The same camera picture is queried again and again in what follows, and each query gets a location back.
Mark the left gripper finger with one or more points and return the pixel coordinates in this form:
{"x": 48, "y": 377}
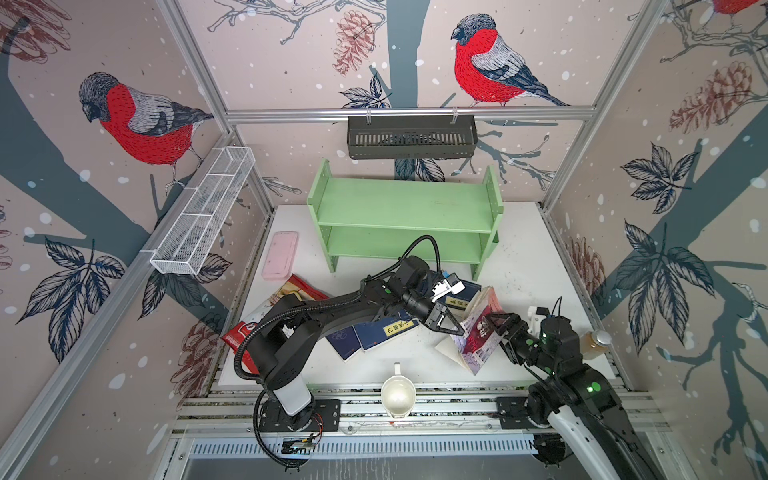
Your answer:
{"x": 441, "y": 289}
{"x": 442, "y": 320}

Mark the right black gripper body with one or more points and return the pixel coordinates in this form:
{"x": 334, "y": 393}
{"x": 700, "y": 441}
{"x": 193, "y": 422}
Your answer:
{"x": 521, "y": 345}

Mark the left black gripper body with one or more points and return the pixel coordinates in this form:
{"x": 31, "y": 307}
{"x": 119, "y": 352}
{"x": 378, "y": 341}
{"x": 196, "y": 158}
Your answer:
{"x": 417, "y": 305}

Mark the pink red illustrated book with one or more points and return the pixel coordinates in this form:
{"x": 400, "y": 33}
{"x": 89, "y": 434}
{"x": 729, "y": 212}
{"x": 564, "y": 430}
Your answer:
{"x": 472, "y": 349}

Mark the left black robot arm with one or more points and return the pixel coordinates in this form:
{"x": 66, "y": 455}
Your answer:
{"x": 275, "y": 351}

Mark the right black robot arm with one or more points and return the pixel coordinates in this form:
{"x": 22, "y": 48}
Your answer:
{"x": 574, "y": 399}

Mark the blue book yellow label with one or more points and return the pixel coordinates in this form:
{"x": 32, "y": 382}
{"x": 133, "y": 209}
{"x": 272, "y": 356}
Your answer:
{"x": 373, "y": 334}
{"x": 459, "y": 301}

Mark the green wooden two-tier shelf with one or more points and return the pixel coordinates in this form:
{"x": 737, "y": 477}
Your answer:
{"x": 374, "y": 218}

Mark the amber bottle white cap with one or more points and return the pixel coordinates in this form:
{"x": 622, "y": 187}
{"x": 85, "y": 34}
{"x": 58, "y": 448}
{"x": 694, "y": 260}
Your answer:
{"x": 595, "y": 343}

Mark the white ceramic pitcher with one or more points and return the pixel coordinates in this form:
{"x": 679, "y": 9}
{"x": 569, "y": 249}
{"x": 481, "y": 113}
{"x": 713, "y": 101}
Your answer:
{"x": 398, "y": 394}

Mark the leftmost blue book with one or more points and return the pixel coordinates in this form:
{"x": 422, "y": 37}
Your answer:
{"x": 345, "y": 342}

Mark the pink rectangular case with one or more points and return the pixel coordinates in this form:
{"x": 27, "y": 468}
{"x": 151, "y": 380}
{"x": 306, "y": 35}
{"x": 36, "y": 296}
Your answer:
{"x": 280, "y": 256}

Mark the black hanging slotted basket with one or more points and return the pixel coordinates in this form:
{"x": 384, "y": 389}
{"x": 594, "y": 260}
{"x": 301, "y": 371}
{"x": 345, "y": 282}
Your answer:
{"x": 411, "y": 137}

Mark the small circuit board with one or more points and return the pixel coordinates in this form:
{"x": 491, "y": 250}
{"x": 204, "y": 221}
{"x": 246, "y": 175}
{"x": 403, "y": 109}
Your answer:
{"x": 297, "y": 447}

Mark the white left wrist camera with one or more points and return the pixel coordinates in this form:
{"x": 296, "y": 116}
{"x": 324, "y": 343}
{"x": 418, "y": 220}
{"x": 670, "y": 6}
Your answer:
{"x": 452, "y": 279}

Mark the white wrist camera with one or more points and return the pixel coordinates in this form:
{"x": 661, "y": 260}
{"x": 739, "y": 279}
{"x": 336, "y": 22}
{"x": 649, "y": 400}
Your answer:
{"x": 452, "y": 279}
{"x": 535, "y": 316}

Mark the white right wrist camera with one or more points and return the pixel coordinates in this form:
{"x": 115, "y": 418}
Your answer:
{"x": 535, "y": 316}

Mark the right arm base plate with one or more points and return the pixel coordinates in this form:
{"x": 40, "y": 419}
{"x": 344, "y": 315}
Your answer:
{"x": 513, "y": 414}

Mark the aluminium mounting rail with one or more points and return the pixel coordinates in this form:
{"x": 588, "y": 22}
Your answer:
{"x": 361, "y": 411}

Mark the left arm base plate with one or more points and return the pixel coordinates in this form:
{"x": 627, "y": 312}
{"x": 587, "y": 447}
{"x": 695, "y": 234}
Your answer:
{"x": 320, "y": 414}

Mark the white wire mesh tray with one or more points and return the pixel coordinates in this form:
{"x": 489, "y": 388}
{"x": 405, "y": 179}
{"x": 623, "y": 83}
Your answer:
{"x": 193, "y": 233}

